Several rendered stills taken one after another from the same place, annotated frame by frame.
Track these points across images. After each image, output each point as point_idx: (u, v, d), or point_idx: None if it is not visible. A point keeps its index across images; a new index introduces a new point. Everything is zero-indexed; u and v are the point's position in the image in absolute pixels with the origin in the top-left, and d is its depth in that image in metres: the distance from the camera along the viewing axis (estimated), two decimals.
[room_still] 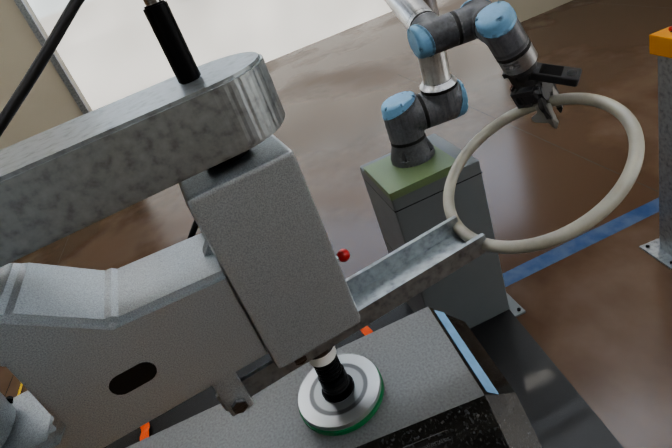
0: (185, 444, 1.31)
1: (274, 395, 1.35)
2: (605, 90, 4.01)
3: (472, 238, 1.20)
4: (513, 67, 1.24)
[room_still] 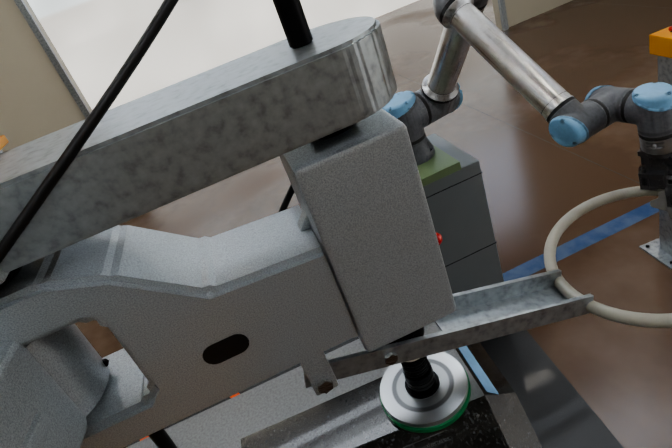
0: (185, 444, 1.31)
1: (274, 395, 1.35)
2: None
3: (576, 296, 1.19)
4: (656, 146, 1.27)
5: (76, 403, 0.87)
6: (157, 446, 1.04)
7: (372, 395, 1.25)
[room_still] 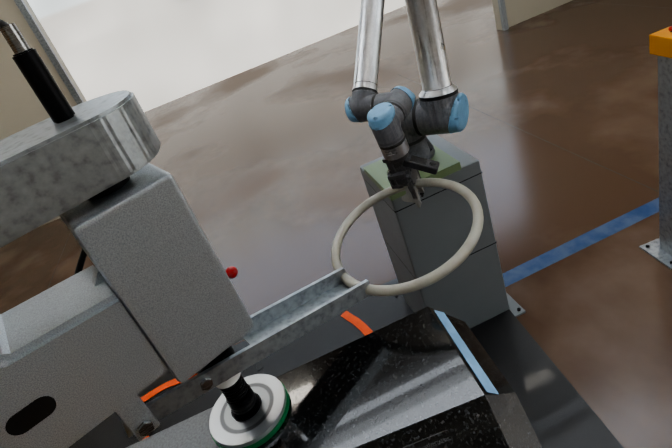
0: (185, 444, 1.31)
1: None
2: (605, 90, 4.01)
3: (357, 285, 1.43)
4: (392, 153, 1.60)
5: None
6: None
7: (372, 395, 1.25)
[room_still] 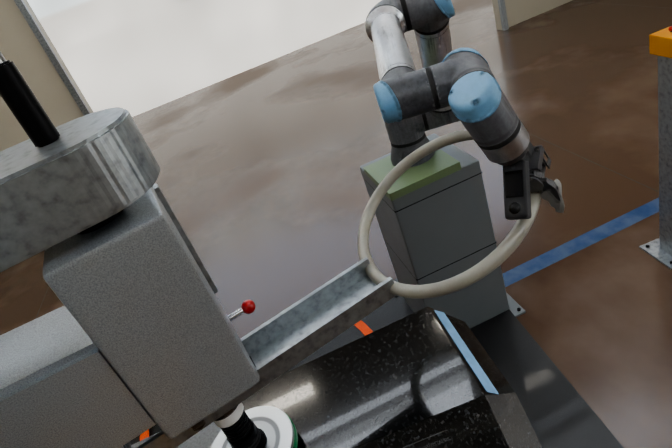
0: (185, 444, 1.31)
1: (274, 395, 1.35)
2: (605, 90, 4.01)
3: (381, 282, 1.17)
4: None
5: None
6: None
7: (372, 395, 1.25)
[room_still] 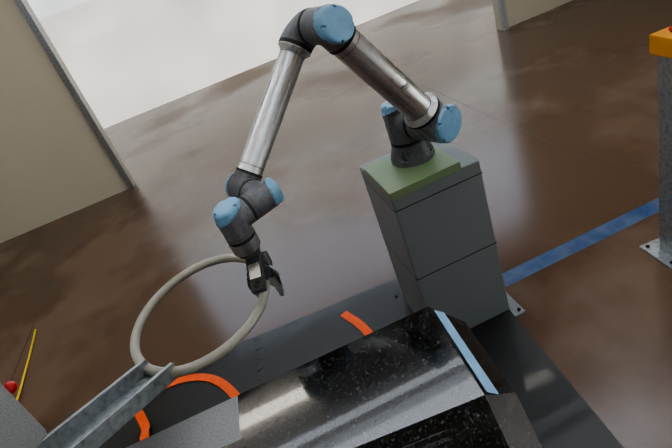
0: (185, 444, 1.31)
1: (274, 395, 1.35)
2: (605, 90, 4.01)
3: None
4: None
5: None
6: None
7: (372, 395, 1.25)
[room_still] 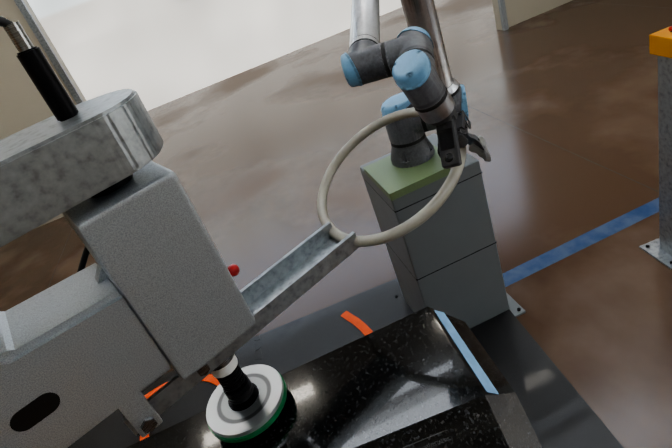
0: (185, 444, 1.31)
1: None
2: (605, 90, 4.01)
3: (345, 238, 1.37)
4: None
5: None
6: None
7: (372, 395, 1.25)
